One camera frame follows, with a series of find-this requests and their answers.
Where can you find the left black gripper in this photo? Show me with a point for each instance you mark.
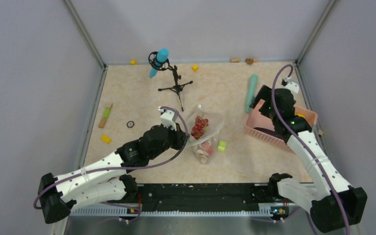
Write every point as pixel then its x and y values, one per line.
pixel 180 136

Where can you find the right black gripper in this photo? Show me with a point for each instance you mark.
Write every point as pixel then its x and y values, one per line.
pixel 265 94

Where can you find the purple eggplant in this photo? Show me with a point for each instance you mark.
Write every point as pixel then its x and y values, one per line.
pixel 267 131

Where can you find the red grape bunch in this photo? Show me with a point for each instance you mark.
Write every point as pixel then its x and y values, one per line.
pixel 199 128

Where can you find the clear zip top bag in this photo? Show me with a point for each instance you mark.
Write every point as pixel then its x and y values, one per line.
pixel 216 122

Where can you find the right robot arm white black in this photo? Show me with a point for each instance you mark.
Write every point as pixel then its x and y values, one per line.
pixel 334 203

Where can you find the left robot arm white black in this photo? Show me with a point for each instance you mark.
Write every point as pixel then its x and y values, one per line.
pixel 107 179

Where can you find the pink plastic basket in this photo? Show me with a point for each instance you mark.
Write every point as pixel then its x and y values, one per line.
pixel 256 119

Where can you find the teal cylinder tube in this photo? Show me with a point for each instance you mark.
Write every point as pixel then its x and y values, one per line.
pixel 252 83

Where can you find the poker chip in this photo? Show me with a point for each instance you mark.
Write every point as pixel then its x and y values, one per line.
pixel 130 124

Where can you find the yellow lemon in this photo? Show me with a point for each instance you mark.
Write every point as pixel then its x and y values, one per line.
pixel 300 115

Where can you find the brown wooden piece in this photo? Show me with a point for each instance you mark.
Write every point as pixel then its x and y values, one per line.
pixel 250 61

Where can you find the yellow block near left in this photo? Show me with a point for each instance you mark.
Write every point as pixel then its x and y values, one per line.
pixel 105 139

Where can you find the lime green toy brick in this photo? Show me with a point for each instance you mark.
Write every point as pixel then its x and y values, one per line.
pixel 221 146

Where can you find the green and wood block stick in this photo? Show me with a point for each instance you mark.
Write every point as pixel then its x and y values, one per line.
pixel 105 115

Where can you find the wooden cork cylinder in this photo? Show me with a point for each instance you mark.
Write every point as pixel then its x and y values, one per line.
pixel 235 60

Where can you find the blue microphone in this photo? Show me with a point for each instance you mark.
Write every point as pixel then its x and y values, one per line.
pixel 156 60

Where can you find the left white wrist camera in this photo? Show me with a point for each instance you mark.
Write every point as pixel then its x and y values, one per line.
pixel 168 117

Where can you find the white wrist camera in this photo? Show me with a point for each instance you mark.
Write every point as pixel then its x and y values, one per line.
pixel 291 85
pixel 168 117

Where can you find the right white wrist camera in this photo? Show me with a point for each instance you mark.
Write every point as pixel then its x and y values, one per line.
pixel 291 85

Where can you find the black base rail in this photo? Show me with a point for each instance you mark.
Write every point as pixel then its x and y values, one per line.
pixel 233 197

